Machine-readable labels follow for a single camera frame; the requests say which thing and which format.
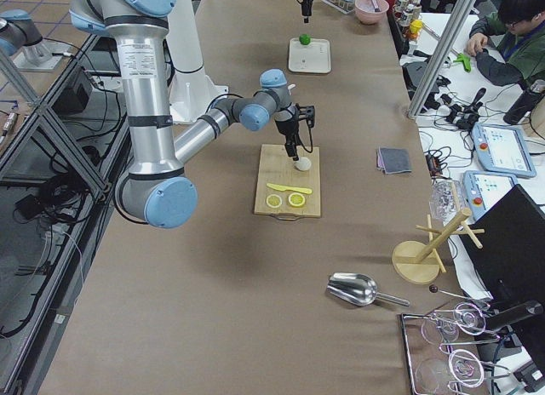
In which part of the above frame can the tea bottle with label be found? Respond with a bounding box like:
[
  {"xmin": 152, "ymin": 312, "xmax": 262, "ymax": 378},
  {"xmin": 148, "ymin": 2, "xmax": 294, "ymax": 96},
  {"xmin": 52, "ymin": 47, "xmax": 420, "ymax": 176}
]
[{"xmin": 400, "ymin": 0, "xmax": 422, "ymax": 26}]

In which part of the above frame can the seated person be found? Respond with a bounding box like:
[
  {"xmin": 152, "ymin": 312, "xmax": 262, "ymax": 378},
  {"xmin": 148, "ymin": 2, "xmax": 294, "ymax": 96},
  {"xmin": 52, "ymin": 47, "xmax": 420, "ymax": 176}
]
[{"xmin": 465, "ymin": 0, "xmax": 544, "ymax": 89}]

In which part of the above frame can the wooden mug tree stand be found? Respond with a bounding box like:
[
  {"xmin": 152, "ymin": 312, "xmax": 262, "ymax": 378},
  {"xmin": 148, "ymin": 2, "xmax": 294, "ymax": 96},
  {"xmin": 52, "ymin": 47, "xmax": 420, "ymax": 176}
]
[{"xmin": 392, "ymin": 208, "xmax": 485, "ymax": 284}]

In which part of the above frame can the pink ice bowl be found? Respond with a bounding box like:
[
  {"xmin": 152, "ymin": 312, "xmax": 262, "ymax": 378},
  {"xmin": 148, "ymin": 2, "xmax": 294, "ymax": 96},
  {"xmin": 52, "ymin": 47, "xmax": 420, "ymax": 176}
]
[{"xmin": 354, "ymin": 0, "xmax": 390, "ymax": 25}]

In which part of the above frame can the thick lemon half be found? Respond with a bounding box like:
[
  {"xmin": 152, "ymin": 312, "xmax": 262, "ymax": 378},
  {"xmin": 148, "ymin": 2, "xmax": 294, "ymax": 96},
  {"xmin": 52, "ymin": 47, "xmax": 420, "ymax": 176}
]
[{"xmin": 288, "ymin": 192, "xmax": 307, "ymax": 208}]

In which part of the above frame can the bamboo cutting board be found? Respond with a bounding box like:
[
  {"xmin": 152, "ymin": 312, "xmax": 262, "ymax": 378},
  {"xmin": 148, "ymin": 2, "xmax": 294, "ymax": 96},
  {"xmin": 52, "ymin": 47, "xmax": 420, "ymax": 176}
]
[{"xmin": 254, "ymin": 145, "xmax": 322, "ymax": 219}]

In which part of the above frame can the beige rabbit tray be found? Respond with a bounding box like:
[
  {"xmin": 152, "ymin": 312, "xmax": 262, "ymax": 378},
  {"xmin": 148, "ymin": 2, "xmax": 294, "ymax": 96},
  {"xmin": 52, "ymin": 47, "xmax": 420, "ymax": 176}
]
[{"xmin": 288, "ymin": 37, "xmax": 331, "ymax": 74}]

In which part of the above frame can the metal ice scoop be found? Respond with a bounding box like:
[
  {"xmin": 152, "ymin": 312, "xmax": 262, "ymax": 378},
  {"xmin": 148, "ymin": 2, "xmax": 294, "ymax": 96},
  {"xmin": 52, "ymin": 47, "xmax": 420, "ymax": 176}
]
[{"xmin": 327, "ymin": 272, "xmax": 410, "ymax": 306}]

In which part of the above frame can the blue teach pendant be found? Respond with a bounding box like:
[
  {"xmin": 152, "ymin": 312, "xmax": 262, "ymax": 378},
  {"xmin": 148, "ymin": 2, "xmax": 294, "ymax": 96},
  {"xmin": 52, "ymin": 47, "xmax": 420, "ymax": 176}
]
[
  {"xmin": 462, "ymin": 170, "xmax": 518, "ymax": 220},
  {"xmin": 471, "ymin": 123, "xmax": 536, "ymax": 178}
]

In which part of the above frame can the thin lemon slice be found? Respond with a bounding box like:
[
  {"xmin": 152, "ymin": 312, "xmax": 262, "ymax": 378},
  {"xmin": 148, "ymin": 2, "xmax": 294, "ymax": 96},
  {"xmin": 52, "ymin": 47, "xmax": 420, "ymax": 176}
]
[{"xmin": 266, "ymin": 194, "xmax": 283, "ymax": 209}]

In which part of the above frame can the yellow plastic knife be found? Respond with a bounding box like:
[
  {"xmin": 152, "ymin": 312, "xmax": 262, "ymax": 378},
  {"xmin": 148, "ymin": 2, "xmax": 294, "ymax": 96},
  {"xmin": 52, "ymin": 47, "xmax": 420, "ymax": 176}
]
[{"xmin": 266, "ymin": 182, "xmax": 313, "ymax": 195}]

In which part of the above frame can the black monitor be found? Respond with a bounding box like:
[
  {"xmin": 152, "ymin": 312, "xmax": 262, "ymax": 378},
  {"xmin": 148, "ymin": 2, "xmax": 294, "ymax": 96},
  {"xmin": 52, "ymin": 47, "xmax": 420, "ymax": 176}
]
[{"xmin": 461, "ymin": 185, "xmax": 544, "ymax": 306}]

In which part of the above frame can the steel muddler black tip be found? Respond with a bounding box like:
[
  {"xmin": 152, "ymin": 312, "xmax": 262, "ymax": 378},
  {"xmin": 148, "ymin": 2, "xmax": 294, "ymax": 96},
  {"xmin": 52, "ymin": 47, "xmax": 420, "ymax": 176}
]
[{"xmin": 370, "ymin": 0, "xmax": 381, "ymax": 13}]

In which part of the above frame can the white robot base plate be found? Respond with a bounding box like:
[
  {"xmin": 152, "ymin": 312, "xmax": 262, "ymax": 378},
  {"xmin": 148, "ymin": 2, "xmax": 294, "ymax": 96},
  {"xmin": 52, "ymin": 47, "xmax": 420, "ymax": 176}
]
[{"xmin": 169, "ymin": 80, "xmax": 228, "ymax": 125}]

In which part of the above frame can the grey folded cloth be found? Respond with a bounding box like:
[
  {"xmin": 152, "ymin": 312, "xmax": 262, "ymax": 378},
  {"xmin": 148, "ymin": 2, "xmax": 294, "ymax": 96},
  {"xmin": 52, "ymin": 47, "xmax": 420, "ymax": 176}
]
[{"xmin": 376, "ymin": 147, "xmax": 412, "ymax": 175}]

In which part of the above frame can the wire glass rack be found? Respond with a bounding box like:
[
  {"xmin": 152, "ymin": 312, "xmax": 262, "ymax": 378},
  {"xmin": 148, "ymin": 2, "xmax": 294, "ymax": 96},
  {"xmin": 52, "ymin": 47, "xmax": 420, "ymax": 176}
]
[{"xmin": 399, "ymin": 301, "xmax": 511, "ymax": 394}]

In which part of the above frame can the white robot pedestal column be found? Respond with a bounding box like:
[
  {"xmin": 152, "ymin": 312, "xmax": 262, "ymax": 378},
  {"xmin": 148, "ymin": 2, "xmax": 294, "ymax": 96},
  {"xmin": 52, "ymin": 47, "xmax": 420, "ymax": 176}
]
[{"xmin": 166, "ymin": 0, "xmax": 206, "ymax": 102}]

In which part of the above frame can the aluminium frame post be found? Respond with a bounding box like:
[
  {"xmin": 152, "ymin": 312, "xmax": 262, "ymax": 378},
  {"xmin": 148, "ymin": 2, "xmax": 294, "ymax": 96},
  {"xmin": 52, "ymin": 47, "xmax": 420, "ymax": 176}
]
[{"xmin": 407, "ymin": 0, "xmax": 476, "ymax": 119}]

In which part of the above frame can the green lime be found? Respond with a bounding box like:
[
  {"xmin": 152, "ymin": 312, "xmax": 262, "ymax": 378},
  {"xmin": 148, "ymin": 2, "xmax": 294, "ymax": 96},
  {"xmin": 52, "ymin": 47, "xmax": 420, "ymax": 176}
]
[{"xmin": 299, "ymin": 34, "xmax": 312, "ymax": 46}]

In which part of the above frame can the white steamed bun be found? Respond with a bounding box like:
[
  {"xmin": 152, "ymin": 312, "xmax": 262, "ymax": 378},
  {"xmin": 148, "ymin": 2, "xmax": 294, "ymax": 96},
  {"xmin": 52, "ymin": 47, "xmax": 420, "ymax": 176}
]
[{"xmin": 294, "ymin": 157, "xmax": 312, "ymax": 172}]

